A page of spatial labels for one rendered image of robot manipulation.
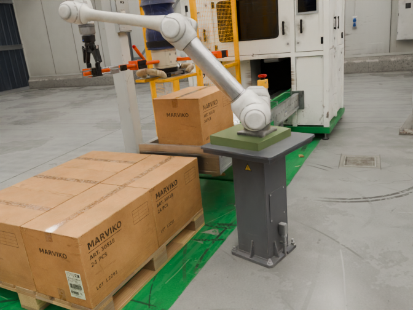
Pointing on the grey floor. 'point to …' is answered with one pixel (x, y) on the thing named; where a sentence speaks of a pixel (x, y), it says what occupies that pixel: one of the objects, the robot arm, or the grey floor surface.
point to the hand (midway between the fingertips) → (94, 71)
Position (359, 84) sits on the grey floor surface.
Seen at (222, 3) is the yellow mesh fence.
